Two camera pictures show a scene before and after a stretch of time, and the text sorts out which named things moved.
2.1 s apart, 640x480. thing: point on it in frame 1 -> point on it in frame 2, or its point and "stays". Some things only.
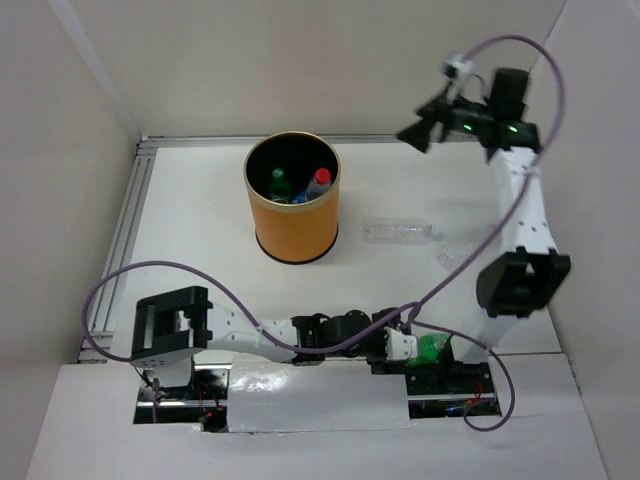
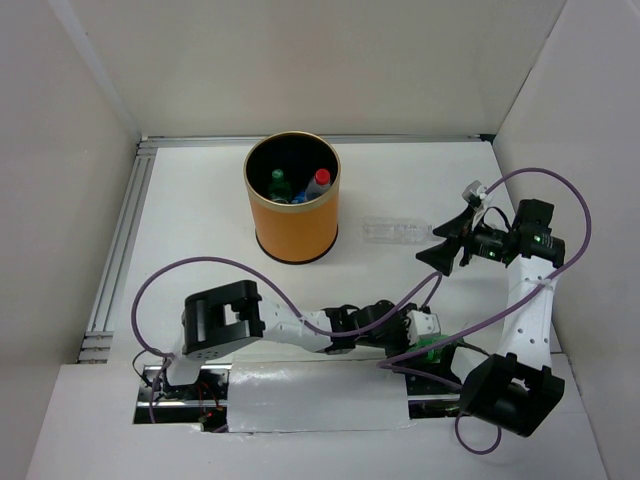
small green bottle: [280, 191] stays
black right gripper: [418, 134] -> [442, 256]
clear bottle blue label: [301, 198] stays
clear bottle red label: [320, 185] stays
